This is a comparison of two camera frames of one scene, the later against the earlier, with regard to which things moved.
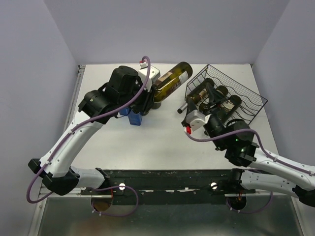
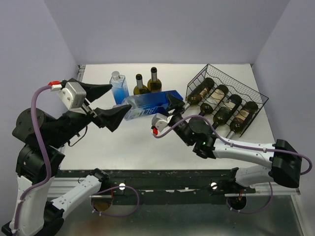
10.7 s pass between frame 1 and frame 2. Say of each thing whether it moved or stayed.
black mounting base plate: stayed
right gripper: moved
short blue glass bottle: moved
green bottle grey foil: moved
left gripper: moved
